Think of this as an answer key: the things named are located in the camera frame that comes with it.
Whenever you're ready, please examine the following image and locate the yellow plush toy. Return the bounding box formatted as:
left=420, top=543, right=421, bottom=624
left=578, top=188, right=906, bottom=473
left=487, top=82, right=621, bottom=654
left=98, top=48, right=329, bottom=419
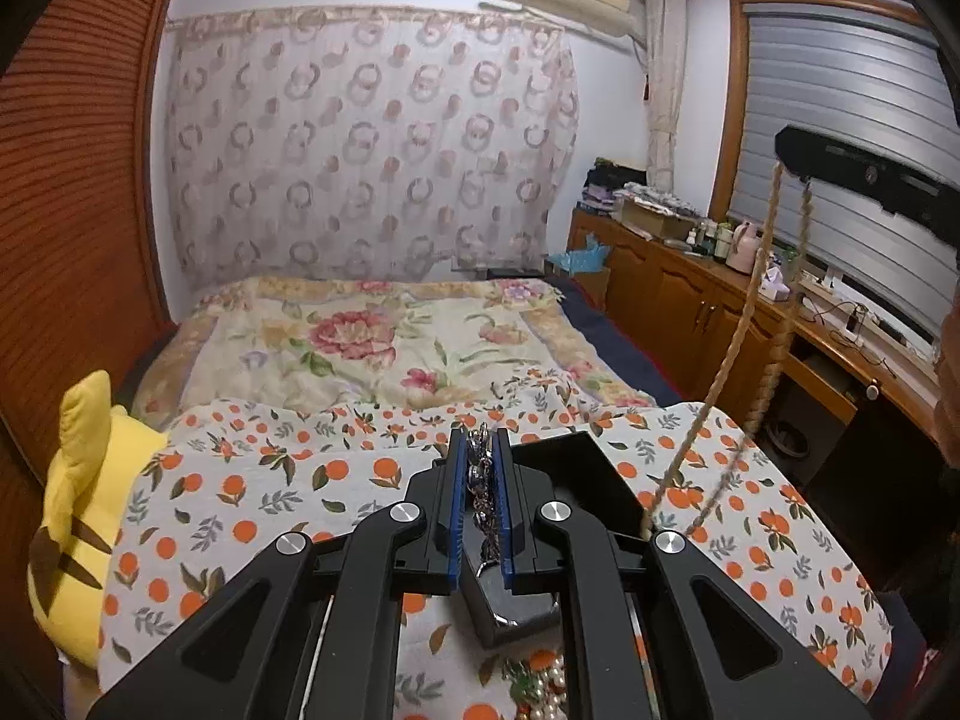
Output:
left=26, top=369, right=170, bottom=671

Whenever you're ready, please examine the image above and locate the waste bin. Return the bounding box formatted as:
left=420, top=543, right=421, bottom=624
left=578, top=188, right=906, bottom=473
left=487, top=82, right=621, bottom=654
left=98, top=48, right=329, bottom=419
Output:
left=763, top=420, right=816, bottom=467

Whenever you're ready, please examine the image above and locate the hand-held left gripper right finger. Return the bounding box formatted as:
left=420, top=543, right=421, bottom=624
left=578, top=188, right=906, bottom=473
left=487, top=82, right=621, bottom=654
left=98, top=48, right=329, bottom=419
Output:
left=497, top=426, right=875, bottom=720

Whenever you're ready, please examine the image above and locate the beige rope strap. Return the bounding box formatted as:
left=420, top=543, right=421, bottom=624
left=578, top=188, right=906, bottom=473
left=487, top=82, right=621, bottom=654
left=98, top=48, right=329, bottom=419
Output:
left=641, top=161, right=817, bottom=542

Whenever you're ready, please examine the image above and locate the ring-patterned lace curtain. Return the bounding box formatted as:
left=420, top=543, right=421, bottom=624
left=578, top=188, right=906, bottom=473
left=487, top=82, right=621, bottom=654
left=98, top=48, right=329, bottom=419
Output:
left=165, top=6, right=583, bottom=295

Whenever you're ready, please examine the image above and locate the blue plastic bag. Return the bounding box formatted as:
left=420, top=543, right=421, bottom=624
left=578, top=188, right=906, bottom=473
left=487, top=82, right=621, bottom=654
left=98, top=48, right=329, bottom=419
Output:
left=545, top=235, right=613, bottom=276

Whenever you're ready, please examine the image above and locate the black jewelry box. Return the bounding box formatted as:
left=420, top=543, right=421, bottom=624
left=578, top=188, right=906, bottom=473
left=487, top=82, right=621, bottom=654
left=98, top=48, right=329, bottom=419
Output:
left=448, top=426, right=647, bottom=650

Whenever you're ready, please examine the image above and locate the silver chain bracelet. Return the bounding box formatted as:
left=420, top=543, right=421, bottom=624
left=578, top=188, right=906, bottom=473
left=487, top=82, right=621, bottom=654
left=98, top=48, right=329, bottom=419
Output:
left=465, top=424, right=499, bottom=569

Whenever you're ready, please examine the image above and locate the orange-print bed sheet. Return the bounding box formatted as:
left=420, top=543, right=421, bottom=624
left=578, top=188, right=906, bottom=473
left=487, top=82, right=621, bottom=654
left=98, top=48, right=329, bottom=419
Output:
left=97, top=371, right=898, bottom=720

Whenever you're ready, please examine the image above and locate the pink kettle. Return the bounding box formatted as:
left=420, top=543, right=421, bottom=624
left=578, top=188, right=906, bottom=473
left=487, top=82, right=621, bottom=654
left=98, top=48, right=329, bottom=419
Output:
left=725, top=219, right=761, bottom=274

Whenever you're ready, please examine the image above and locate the grey window blind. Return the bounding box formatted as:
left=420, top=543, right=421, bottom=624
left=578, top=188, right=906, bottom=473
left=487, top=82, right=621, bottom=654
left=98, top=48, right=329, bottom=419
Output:
left=726, top=3, right=960, bottom=350

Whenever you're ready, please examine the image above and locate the tied white curtain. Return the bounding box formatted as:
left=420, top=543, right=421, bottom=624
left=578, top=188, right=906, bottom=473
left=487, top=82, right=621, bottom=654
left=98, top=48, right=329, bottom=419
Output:
left=643, top=0, right=688, bottom=194

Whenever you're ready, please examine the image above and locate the wooden cabinet desk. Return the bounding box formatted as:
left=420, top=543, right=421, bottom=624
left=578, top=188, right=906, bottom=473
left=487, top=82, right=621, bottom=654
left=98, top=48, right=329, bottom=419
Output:
left=566, top=206, right=940, bottom=470

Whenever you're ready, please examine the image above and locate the pile of pearl jewelry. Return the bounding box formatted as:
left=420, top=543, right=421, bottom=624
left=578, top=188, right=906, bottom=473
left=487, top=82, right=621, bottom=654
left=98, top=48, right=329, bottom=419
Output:
left=501, top=651, right=572, bottom=720

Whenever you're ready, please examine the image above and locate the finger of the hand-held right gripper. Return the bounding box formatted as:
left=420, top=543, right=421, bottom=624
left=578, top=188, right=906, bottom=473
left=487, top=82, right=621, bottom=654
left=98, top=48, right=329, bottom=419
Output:
left=775, top=125, right=960, bottom=250

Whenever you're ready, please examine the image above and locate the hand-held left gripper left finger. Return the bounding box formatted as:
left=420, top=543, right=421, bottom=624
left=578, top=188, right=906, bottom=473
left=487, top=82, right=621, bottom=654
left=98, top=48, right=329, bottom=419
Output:
left=86, top=426, right=464, bottom=720

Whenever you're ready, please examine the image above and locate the wooden louvred door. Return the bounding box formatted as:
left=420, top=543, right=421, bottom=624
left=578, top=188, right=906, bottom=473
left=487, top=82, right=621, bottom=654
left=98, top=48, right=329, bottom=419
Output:
left=0, top=0, right=190, bottom=481

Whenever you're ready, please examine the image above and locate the stack of folded clothes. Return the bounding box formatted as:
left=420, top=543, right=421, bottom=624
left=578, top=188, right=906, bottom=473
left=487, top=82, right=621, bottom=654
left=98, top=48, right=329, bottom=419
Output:
left=578, top=157, right=647, bottom=220

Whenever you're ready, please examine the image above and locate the floral quilt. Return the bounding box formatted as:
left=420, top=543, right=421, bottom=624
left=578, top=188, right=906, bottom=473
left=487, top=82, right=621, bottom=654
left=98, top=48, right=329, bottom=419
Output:
left=135, top=275, right=662, bottom=422

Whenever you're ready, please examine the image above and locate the navy bed sheet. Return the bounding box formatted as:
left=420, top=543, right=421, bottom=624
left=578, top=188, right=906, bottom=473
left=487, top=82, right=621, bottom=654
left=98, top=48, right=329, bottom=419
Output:
left=546, top=274, right=685, bottom=407

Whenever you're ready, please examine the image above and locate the cardboard box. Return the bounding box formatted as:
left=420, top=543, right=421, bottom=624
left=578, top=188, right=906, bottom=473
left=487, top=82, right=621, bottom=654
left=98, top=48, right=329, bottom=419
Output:
left=618, top=197, right=696, bottom=242

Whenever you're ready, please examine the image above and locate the white power strip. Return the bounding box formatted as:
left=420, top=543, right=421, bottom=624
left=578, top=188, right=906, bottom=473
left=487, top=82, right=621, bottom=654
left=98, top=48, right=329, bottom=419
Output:
left=793, top=273, right=850, bottom=299

